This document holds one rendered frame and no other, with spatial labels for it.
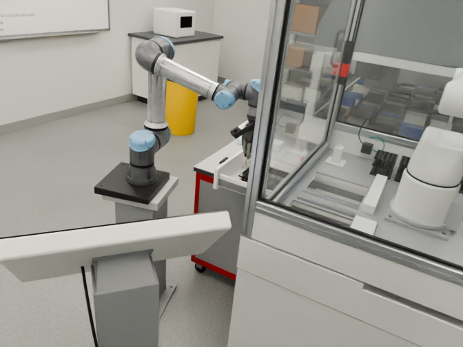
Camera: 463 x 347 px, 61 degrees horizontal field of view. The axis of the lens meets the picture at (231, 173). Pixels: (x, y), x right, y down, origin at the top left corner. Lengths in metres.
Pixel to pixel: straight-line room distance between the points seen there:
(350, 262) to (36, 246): 0.85
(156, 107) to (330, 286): 1.12
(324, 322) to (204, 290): 1.20
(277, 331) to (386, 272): 0.50
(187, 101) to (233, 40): 2.55
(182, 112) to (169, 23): 1.41
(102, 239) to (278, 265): 0.64
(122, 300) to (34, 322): 1.42
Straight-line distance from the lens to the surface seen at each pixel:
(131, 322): 1.13
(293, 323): 1.50
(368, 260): 1.25
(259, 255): 1.37
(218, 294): 2.49
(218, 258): 2.43
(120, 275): 1.05
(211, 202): 2.24
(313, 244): 1.27
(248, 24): 6.62
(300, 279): 1.36
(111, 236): 0.94
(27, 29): 4.70
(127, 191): 1.88
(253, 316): 1.56
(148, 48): 1.73
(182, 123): 4.53
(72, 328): 2.37
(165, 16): 5.49
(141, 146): 1.84
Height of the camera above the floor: 1.74
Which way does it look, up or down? 27 degrees down
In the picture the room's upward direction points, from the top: 6 degrees clockwise
